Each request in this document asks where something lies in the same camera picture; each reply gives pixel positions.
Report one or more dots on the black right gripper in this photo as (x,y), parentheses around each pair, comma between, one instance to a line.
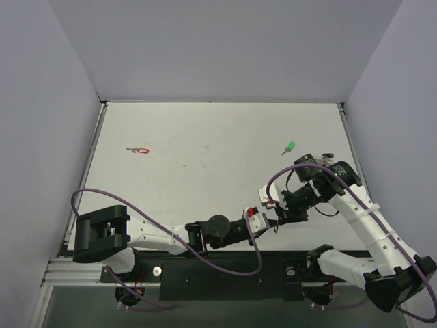
(281,219)

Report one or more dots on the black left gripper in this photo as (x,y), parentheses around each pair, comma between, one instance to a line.
(248,229)

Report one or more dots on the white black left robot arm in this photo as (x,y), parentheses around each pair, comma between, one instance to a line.
(108,231)

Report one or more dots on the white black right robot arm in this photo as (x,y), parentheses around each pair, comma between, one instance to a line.
(395,272)

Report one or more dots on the metal disc with key rings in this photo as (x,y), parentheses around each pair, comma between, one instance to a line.
(324,161)

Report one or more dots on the key with green cap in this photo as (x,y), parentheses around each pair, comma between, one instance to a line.
(288,148)

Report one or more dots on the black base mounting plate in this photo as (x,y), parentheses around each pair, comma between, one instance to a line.
(275,274)

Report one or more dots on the key with red tag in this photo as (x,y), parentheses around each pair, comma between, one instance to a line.
(139,150)

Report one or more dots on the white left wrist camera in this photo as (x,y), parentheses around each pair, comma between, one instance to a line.
(258,221)

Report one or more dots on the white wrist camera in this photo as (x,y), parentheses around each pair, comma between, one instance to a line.
(271,199)
(258,221)

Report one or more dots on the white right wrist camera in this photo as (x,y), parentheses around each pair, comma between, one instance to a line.
(271,199)

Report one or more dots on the aluminium frame rail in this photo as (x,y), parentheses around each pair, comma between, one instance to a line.
(65,272)

